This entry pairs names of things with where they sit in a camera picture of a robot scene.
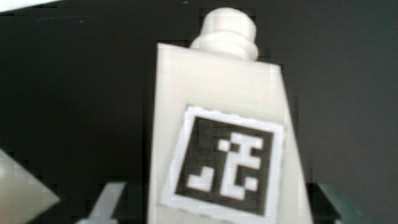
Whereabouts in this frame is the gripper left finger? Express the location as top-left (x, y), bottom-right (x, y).
top-left (75, 182), bottom-right (146, 224)

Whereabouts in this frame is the paper sheet with markers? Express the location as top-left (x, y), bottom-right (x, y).
top-left (0, 0), bottom-right (59, 13)

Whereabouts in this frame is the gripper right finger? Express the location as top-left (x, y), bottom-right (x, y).
top-left (308, 183), bottom-right (363, 224)

